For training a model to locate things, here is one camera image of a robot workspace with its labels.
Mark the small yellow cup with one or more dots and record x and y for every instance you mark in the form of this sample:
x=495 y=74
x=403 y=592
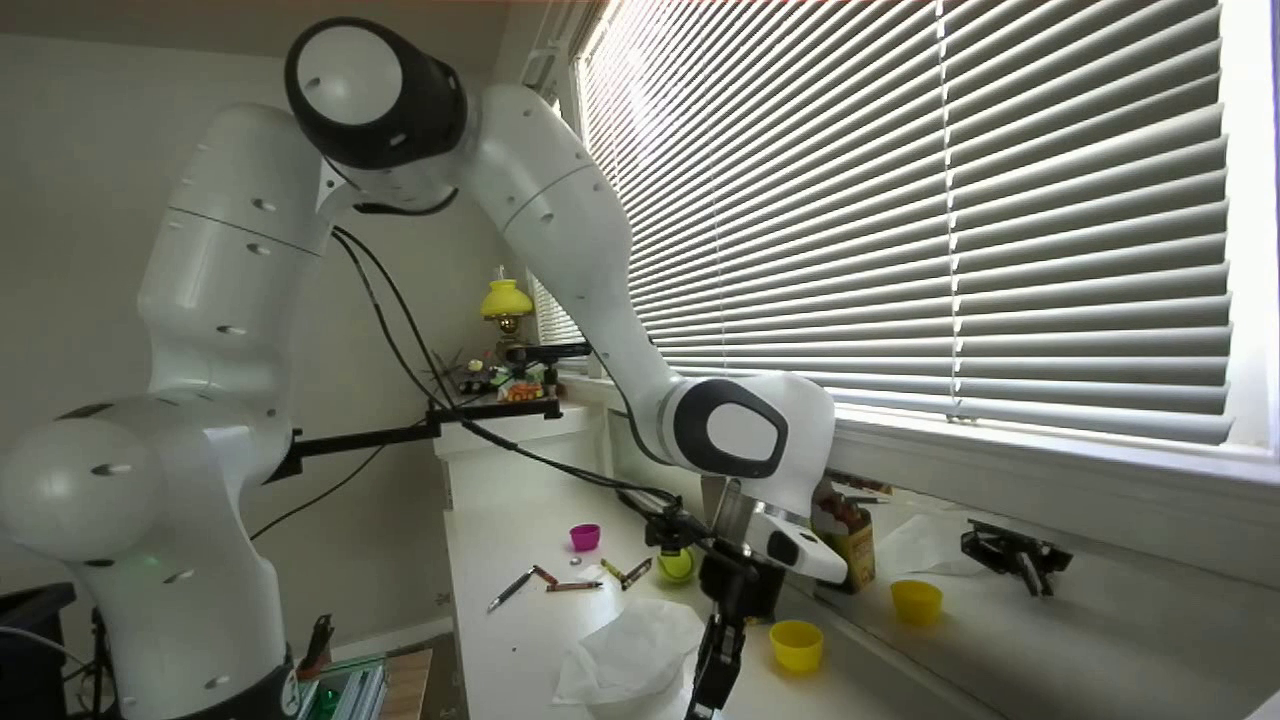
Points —
x=799 y=648

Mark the green ball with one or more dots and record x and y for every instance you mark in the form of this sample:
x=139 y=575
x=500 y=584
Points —
x=676 y=568

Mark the dark hand tool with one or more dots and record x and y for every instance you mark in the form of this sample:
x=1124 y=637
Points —
x=319 y=646

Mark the brown crayon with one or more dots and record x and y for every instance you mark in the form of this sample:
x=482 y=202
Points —
x=547 y=577
x=577 y=584

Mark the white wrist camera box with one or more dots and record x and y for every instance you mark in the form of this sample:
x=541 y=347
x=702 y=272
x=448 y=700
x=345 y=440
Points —
x=801 y=547

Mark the crumpled white tissue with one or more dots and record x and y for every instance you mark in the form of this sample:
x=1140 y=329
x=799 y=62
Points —
x=623 y=659

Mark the wooden board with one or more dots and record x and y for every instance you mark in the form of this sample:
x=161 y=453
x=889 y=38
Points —
x=407 y=682

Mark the dark crayon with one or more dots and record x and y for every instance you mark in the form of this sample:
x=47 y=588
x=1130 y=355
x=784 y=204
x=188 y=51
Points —
x=508 y=588
x=612 y=575
x=638 y=575

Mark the black camera boom rod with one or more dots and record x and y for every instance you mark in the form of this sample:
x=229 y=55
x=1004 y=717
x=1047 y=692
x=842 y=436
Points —
x=363 y=436

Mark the green box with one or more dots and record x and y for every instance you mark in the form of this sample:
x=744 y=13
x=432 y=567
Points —
x=342 y=690

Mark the white window blind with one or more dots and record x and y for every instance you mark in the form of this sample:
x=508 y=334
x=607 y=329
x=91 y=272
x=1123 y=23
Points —
x=961 y=214

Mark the small pink cup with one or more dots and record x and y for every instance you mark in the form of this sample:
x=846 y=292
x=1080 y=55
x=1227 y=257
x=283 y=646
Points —
x=587 y=537

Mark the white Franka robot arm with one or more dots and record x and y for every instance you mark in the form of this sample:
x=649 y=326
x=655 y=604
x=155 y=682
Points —
x=214 y=400

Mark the black stand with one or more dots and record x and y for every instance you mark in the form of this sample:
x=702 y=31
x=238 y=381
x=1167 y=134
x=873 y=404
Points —
x=25 y=652

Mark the yellow lamp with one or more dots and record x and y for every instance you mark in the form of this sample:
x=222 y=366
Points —
x=506 y=303

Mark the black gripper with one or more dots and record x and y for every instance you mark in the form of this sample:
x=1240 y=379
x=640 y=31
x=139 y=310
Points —
x=741 y=584

